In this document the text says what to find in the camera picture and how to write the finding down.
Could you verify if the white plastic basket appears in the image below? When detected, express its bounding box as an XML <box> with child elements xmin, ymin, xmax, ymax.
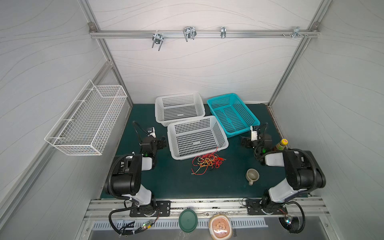
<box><xmin>167</xmin><ymin>116</ymin><xmax>229</xmax><ymax>161</ymax></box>
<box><xmin>155</xmin><ymin>93</ymin><xmax>206</xmax><ymax>127</ymax></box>

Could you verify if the red cable bundle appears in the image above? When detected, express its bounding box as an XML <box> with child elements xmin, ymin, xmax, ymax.
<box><xmin>191</xmin><ymin>148</ymin><xmax>226</xmax><ymax>176</ymax></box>

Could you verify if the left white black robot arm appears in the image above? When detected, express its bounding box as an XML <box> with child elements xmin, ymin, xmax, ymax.
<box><xmin>105</xmin><ymin>136</ymin><xmax>167</xmax><ymax>209</ymax></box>

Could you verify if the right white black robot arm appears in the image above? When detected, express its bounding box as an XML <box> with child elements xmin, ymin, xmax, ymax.
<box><xmin>241</xmin><ymin>132</ymin><xmax>326</xmax><ymax>214</ymax></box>

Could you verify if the brown sauce bottle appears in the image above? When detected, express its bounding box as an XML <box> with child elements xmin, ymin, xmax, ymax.
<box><xmin>275</xmin><ymin>139</ymin><xmax>289</xmax><ymax>151</ymax></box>

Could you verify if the beige ceramic mug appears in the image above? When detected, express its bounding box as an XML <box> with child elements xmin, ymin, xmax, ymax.
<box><xmin>246</xmin><ymin>169</ymin><xmax>260</xmax><ymax>186</ymax></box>

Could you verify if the teal plastic basket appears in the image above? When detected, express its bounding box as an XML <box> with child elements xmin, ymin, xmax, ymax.
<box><xmin>207</xmin><ymin>94</ymin><xmax>260</xmax><ymax>138</ymax></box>

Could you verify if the loose wiring harness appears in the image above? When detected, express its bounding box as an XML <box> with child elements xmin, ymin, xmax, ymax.
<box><xmin>108</xmin><ymin>206</ymin><xmax>160</xmax><ymax>236</ymax></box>

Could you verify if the green round lid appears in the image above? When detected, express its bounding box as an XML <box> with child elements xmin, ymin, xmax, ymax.
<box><xmin>179</xmin><ymin>209</ymin><xmax>198</xmax><ymax>233</ymax></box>

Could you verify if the pink lidded food container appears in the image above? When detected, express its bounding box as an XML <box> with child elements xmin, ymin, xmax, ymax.
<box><xmin>209</xmin><ymin>214</ymin><xmax>234</xmax><ymax>240</ymax></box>

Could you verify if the left metal u-bolt clamp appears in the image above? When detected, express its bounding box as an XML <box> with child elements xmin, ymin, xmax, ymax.
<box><xmin>152</xmin><ymin>33</ymin><xmax>164</xmax><ymax>51</ymax></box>

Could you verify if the metal u-bolt clamp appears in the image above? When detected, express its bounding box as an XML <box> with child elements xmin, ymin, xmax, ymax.
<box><xmin>152</xmin><ymin>33</ymin><xmax>164</xmax><ymax>51</ymax></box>
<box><xmin>183</xmin><ymin>26</ymin><xmax>197</xmax><ymax>42</ymax></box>

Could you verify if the middle metal u-bolt clamp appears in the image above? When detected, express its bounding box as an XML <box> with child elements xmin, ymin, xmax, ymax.
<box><xmin>183</xmin><ymin>26</ymin><xmax>197</xmax><ymax>42</ymax></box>

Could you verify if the small metal hook clamp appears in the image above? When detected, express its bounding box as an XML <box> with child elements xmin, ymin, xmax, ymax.
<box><xmin>221</xmin><ymin>27</ymin><xmax>227</xmax><ymax>39</ymax></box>

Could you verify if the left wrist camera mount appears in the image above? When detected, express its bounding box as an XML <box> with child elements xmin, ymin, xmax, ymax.
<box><xmin>147</xmin><ymin>127</ymin><xmax>156</xmax><ymax>138</ymax></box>

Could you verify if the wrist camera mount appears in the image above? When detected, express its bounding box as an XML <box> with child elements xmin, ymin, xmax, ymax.
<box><xmin>147</xmin><ymin>127</ymin><xmax>156</xmax><ymax>138</ymax></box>
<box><xmin>250</xmin><ymin>126</ymin><xmax>259</xmax><ymax>142</ymax></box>

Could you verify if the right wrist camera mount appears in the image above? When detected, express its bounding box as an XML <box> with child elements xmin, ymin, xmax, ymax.
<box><xmin>250</xmin><ymin>126</ymin><xmax>259</xmax><ymax>142</ymax></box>

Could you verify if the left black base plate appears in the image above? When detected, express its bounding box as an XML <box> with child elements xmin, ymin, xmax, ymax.
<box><xmin>130</xmin><ymin>200</ymin><xmax>171</xmax><ymax>218</ymax></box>

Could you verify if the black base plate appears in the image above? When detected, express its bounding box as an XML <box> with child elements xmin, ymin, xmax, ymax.
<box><xmin>130</xmin><ymin>200</ymin><xmax>171</xmax><ymax>218</ymax></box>
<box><xmin>245</xmin><ymin>199</ymin><xmax>286</xmax><ymax>216</ymax></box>

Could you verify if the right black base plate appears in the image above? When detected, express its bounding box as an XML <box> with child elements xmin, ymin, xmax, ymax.
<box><xmin>245</xmin><ymin>199</ymin><xmax>286</xmax><ymax>216</ymax></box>

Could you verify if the white wire wall basket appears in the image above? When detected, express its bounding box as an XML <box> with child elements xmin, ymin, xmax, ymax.
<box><xmin>45</xmin><ymin>80</ymin><xmax>127</xmax><ymax>156</ymax></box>

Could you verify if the right metal bracket clamp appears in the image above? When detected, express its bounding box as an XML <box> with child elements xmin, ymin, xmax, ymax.
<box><xmin>282</xmin><ymin>27</ymin><xmax>309</xmax><ymax>39</ymax></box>

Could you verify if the aluminium cross rail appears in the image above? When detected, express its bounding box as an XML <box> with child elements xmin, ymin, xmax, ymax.
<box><xmin>90</xmin><ymin>29</ymin><xmax>321</xmax><ymax>39</ymax></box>

